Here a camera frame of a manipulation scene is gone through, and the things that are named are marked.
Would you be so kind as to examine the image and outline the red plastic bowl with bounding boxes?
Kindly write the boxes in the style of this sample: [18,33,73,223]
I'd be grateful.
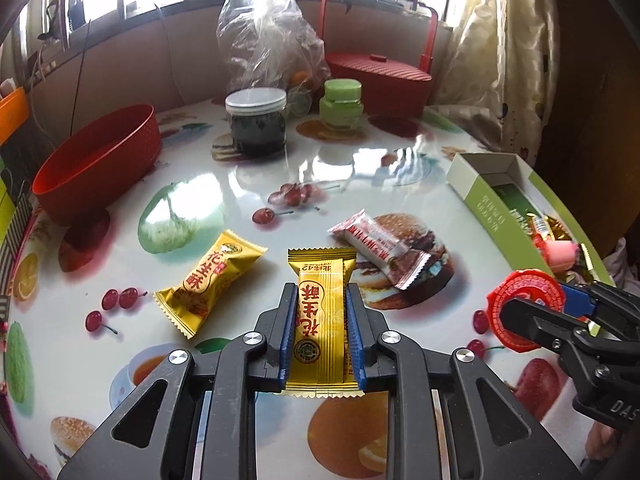
[31,104,162,227]

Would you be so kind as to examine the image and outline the yellow plain candy packet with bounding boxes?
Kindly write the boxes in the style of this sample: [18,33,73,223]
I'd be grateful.
[280,246,365,397]

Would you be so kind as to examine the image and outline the clear jar with dark contents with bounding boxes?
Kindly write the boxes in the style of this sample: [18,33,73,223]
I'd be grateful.
[225,88,288,157]

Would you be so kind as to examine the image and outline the printed plastic tablecloth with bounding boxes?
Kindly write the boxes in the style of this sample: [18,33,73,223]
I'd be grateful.
[0,95,616,480]

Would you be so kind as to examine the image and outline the green white cardboard box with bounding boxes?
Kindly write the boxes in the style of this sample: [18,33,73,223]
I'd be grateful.
[446,152,616,291]

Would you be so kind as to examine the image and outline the small dark object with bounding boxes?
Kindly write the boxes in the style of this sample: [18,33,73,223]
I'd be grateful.
[66,0,86,31]

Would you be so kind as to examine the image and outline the yellow pictured candy packet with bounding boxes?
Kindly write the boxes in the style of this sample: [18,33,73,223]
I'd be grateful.
[152,230,268,341]

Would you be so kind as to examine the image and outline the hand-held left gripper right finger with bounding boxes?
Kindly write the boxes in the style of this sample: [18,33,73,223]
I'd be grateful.
[346,284,583,480]

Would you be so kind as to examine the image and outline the dark wooden furniture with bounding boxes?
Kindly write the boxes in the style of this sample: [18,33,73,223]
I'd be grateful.
[535,0,640,261]

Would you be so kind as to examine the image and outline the yellow green box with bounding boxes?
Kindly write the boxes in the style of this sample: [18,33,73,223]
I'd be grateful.
[0,157,11,233]

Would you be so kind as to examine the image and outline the red basket with handle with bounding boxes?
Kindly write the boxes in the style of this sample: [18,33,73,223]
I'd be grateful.
[320,0,440,117]

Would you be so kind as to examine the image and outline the striped black white cloth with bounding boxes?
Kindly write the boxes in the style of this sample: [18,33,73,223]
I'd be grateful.
[0,190,43,301]

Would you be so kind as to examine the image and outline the clear plastic bag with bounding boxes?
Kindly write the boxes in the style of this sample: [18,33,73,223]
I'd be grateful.
[216,0,328,111]

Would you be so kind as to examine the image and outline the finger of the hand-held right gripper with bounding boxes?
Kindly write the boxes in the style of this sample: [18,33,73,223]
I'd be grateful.
[499,296,594,354]
[557,282,640,337]

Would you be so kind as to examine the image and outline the red lidded jelly cup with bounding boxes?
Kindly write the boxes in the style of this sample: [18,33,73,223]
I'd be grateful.
[486,270,568,352]

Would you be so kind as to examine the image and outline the orange plastic container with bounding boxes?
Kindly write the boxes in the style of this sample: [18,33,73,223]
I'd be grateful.
[0,86,31,146]

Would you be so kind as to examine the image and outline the cream patterned curtain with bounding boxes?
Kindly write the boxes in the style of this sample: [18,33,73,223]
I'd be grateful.
[432,0,558,153]

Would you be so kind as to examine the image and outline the green jar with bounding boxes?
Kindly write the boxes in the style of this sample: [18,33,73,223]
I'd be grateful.
[319,79,363,131]

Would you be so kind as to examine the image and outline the white red candy packet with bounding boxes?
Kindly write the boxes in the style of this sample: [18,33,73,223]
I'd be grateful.
[327,210,433,291]

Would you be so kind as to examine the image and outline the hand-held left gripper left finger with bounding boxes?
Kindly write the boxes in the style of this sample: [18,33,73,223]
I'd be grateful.
[57,282,299,480]

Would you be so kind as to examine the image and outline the pink jelly cup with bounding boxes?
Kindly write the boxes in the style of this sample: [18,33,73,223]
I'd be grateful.
[532,237,578,273]

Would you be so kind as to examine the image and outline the long gold foil bar packet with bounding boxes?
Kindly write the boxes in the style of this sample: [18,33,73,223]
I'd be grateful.
[527,212,576,243]

